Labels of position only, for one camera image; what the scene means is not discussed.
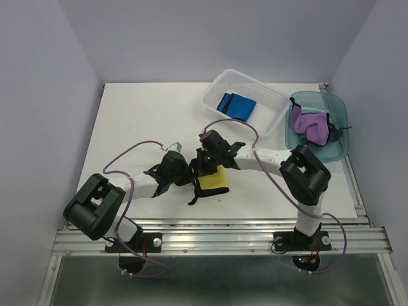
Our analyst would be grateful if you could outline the yellow and grey towel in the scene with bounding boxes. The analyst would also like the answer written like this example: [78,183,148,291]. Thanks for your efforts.
[188,165,230,206]

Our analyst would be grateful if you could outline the white perforated plastic basket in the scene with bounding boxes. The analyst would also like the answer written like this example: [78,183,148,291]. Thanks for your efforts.
[200,69,291,136]

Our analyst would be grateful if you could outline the teal translucent plastic bin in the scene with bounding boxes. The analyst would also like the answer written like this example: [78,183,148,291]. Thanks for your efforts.
[285,91,352,163]

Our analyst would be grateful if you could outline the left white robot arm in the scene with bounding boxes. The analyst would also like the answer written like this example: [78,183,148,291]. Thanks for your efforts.
[63,150,193,252]

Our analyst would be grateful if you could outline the purple and grey towel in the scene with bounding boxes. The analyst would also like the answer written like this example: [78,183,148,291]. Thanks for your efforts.
[289,97,330,147]

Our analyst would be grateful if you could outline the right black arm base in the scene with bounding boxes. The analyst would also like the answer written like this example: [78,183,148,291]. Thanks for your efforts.
[270,229,332,273]

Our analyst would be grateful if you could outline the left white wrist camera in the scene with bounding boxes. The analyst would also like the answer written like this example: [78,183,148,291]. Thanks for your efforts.
[165,142,182,153]

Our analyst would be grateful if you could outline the blue and grey towel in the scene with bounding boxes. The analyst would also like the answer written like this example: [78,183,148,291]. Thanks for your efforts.
[216,93,257,122]

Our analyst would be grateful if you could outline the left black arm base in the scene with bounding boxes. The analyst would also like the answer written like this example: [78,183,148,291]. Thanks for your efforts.
[104,232,168,278]

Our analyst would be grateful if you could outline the aluminium mounting rail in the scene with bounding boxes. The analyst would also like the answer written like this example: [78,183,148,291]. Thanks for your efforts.
[52,218,393,256]

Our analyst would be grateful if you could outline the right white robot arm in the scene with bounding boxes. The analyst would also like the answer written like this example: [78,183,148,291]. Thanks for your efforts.
[197,130,332,249]

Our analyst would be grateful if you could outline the dark grey towel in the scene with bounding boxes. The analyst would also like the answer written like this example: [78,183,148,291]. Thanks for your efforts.
[299,123,351,147]

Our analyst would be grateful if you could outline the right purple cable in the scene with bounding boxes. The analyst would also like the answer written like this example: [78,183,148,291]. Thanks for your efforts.
[200,119,348,275]

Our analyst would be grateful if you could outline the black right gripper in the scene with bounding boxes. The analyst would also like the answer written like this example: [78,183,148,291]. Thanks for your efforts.
[192,147,220,178]

